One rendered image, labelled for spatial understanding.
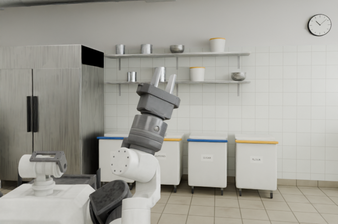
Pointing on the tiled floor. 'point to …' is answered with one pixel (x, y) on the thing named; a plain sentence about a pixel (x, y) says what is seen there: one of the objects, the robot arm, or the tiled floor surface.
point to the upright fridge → (51, 105)
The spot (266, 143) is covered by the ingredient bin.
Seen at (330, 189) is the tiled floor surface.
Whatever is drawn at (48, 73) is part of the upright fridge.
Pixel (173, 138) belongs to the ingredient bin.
